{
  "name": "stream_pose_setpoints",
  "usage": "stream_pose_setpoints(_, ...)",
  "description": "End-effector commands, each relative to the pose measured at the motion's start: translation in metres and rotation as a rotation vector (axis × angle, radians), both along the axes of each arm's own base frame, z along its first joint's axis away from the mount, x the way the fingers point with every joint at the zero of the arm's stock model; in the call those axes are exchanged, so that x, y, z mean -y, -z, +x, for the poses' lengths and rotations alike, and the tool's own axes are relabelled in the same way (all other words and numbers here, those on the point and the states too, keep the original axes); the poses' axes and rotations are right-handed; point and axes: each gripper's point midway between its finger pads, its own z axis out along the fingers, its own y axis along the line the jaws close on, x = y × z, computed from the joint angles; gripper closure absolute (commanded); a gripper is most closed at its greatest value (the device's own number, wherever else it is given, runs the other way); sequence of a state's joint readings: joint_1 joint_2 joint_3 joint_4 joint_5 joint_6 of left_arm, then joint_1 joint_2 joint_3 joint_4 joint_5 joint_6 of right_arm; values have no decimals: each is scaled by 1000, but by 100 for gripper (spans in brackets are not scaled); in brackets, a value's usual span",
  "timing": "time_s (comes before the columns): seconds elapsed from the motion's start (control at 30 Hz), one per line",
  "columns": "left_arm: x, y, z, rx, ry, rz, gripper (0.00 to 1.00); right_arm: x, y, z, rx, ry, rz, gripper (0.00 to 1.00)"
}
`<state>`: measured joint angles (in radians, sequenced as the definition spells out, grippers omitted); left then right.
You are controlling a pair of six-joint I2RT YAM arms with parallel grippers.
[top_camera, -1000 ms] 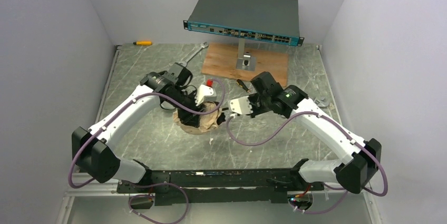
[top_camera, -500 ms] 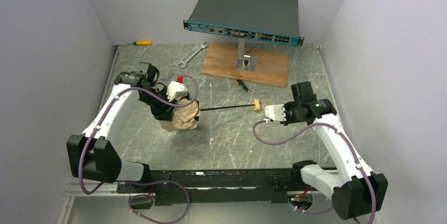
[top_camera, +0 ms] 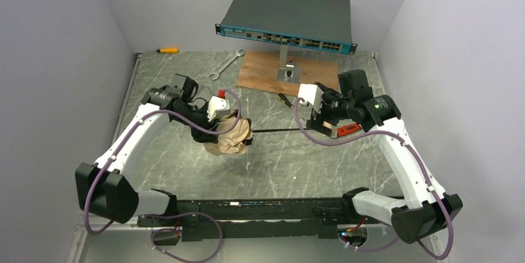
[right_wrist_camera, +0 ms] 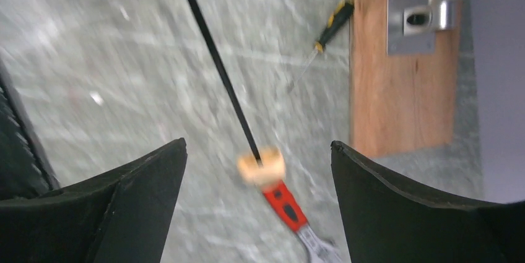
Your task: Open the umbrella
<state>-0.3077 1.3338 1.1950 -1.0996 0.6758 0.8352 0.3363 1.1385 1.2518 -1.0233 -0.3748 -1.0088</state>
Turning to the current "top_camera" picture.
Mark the beige black folding umbrella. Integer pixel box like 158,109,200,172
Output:
203,118,299,156

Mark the brown plywood board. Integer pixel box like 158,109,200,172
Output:
236,50,339,96

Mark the teal network switch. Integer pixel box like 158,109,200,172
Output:
215,0,357,54

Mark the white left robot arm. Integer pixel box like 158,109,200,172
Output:
74,74,231,225

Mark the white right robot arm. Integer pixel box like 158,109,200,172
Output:
297,69,463,249

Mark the silver open end wrench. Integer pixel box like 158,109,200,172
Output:
207,50,246,80

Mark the yellow black screwdriver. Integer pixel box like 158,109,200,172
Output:
277,93,293,109

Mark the yellow utility knife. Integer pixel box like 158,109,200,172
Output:
156,48,179,54

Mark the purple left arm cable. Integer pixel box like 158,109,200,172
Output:
83,88,243,263

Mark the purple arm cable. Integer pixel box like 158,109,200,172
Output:
292,97,454,261
83,88,243,263

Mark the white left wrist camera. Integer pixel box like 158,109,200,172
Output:
207,89,231,123

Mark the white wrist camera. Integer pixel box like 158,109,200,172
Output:
297,84,324,114
207,89,231,123

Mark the red handled adjustable wrench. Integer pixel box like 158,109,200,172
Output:
336,123,361,137

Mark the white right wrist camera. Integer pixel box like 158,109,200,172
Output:
297,84,324,114

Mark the metal stand bracket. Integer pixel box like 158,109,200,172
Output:
277,45,301,84

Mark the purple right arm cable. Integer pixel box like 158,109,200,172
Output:
292,97,454,261

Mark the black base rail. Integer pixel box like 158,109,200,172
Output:
137,197,379,242

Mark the aluminium frame profile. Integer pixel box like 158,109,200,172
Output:
65,201,448,263

